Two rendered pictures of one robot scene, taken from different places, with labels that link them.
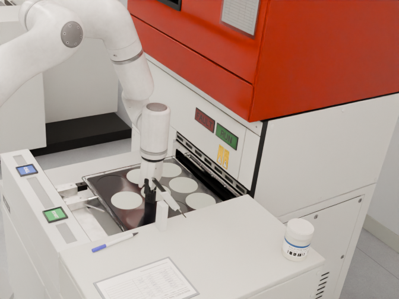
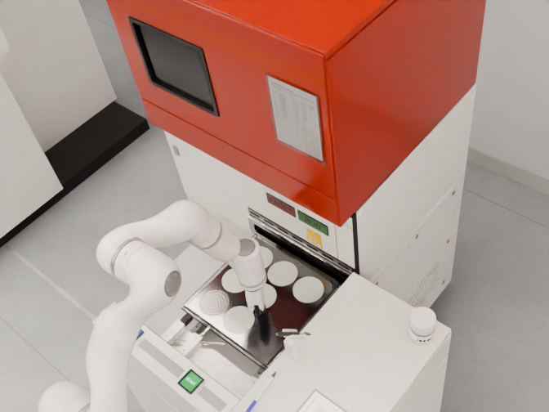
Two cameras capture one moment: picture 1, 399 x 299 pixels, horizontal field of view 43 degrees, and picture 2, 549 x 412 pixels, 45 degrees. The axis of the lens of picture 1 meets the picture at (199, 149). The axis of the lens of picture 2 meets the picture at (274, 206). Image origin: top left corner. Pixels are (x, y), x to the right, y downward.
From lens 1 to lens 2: 86 cm
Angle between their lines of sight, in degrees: 20
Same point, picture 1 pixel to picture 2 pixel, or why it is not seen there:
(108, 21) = (187, 232)
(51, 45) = (160, 303)
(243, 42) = (311, 163)
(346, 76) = (417, 123)
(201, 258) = (344, 378)
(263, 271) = (403, 369)
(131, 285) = not seen: outside the picture
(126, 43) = (208, 235)
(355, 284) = (461, 231)
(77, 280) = not seen: outside the picture
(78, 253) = not seen: outside the picture
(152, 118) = (247, 263)
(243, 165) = (340, 248)
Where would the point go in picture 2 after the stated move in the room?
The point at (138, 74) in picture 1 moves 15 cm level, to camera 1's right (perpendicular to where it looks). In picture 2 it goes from (225, 247) to (282, 232)
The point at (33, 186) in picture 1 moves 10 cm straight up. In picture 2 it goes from (149, 351) to (140, 335)
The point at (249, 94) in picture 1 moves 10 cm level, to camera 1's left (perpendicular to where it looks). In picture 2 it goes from (333, 207) to (297, 216)
